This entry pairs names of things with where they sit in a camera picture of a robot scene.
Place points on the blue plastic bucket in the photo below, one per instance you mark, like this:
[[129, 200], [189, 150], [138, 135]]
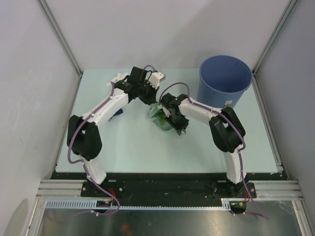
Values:
[[222, 81]]

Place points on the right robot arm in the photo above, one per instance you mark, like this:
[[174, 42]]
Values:
[[226, 129]]

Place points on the dark blue paper scrap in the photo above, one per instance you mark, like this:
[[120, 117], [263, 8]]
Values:
[[117, 113]]

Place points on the green hand brush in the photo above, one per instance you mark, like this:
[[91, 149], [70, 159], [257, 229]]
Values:
[[154, 110]]

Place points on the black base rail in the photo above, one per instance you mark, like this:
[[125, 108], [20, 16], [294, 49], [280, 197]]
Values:
[[169, 189]]

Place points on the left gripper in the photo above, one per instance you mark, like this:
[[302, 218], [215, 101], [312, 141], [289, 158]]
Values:
[[152, 99]]

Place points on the green dustpan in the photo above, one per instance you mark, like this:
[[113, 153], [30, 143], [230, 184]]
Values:
[[167, 126]]

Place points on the white paper scrap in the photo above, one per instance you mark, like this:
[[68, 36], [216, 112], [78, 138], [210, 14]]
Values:
[[118, 77]]

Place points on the left aluminium frame post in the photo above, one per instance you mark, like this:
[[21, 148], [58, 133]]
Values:
[[47, 12]]

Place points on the grey cable duct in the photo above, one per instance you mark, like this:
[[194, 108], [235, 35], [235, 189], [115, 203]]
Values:
[[89, 204]]

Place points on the green and red scrap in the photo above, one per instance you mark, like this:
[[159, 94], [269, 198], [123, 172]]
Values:
[[162, 118]]

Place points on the right aluminium frame post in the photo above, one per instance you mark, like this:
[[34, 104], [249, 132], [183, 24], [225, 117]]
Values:
[[290, 7]]

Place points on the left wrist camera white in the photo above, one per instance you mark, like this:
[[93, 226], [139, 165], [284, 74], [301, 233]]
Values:
[[155, 79]]

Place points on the aluminium frame post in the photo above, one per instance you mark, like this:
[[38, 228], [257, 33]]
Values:
[[290, 7], [47, 12]]

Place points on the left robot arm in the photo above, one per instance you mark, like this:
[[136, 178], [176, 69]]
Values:
[[83, 133]]

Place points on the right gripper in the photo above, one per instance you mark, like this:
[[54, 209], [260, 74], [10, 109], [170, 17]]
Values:
[[183, 126]]

